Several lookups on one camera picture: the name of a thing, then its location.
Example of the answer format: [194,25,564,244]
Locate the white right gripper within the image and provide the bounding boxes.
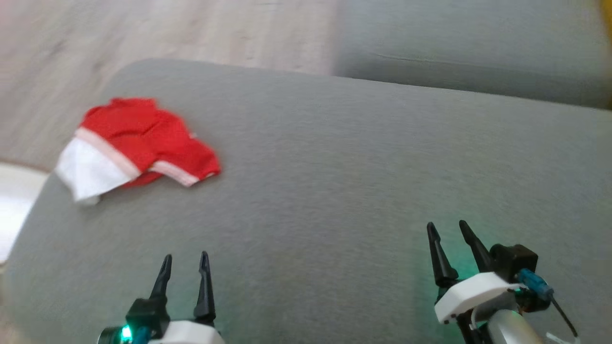
[427,220,526,344]

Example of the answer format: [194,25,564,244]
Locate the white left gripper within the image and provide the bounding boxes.
[149,252,225,344]

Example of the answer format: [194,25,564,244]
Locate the red white striped garment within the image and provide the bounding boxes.
[54,97,222,206]

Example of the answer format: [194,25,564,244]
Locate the grey sofa seat cushion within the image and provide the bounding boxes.
[0,58,612,344]

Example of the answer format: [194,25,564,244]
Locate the white floor mat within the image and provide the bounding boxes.
[0,162,51,263]

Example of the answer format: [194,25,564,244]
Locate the grey sofa section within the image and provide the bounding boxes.
[332,0,612,110]

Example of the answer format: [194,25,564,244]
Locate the yellow furniture piece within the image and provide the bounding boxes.
[598,0,612,34]

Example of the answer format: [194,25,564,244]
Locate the white cable tie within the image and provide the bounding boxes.
[545,331,581,344]

